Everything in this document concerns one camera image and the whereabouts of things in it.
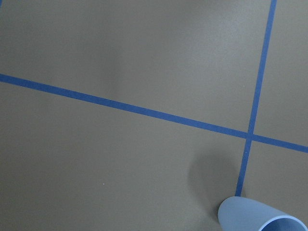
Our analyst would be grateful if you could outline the light blue plastic cup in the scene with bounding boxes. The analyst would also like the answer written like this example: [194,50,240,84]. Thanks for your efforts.
[218,196,308,231]

